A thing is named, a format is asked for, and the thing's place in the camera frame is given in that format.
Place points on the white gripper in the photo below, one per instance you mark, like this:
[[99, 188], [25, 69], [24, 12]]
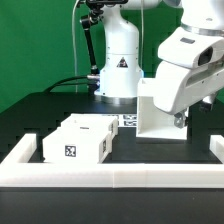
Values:
[[180, 81]]

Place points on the white drawer cabinet frame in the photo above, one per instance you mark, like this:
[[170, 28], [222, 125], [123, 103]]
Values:
[[153, 125]]

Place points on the white drawer box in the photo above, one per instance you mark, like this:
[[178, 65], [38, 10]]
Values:
[[67, 145], [93, 121]]

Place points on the white front drawer box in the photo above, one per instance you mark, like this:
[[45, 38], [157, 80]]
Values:
[[67, 145]]

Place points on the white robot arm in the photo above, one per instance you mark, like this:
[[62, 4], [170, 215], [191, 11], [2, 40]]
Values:
[[203, 17]]

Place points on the white marker sheet on table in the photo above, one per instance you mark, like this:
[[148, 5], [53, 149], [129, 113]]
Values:
[[124, 120]]

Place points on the white U-shaped table fence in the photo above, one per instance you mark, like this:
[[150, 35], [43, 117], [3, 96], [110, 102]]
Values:
[[17, 171]]

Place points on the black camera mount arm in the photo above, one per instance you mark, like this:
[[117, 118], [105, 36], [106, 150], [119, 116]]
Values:
[[92, 18]]

